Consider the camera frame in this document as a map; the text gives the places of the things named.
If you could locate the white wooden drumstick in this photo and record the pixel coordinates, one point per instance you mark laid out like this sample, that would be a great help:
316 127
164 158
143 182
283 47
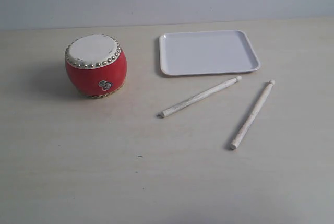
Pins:
196 98
251 117

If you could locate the small red drum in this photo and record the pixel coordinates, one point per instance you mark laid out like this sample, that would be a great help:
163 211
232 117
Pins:
96 65

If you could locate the white rectangular tray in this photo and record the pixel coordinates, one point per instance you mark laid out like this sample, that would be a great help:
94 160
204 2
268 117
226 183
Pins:
207 53

